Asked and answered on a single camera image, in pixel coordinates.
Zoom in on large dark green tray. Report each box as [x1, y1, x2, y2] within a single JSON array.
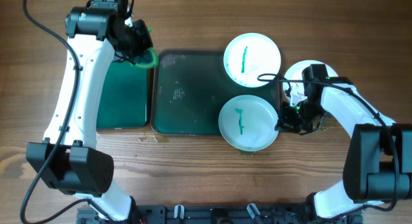
[[150, 50, 280, 136]]

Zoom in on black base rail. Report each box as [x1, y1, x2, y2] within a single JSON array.
[[76, 203, 364, 224]]

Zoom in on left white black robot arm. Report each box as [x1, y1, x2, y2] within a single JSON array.
[[26, 7, 153, 223]]

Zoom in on white plate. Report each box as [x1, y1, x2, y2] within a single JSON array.
[[283, 60, 338, 107], [218, 95, 279, 152], [223, 33, 281, 88]]

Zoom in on small black water tray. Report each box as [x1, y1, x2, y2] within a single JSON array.
[[96, 61, 149, 129]]

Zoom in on green yellow sponge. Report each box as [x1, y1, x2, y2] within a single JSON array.
[[126, 26, 158, 69]]

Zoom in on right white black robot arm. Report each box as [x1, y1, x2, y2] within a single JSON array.
[[273, 64, 411, 223]]

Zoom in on right black camera cable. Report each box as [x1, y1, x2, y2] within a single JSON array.
[[256, 72, 402, 212]]

